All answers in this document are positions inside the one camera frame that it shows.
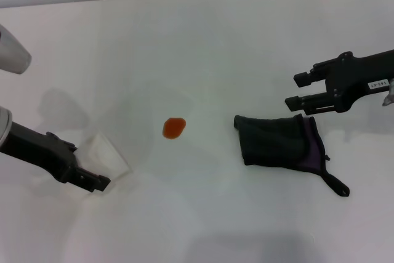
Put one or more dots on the dark blue rag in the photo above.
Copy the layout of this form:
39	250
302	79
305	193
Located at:
271	139

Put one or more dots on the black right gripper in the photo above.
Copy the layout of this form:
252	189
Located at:
354	81

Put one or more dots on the white paper cup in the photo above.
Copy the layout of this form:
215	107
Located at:
107	155

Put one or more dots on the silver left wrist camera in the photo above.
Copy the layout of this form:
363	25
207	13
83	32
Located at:
12	53

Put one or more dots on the brown water stain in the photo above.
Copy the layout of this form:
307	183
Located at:
174	128

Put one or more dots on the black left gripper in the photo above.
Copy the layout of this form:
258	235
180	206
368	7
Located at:
43	155

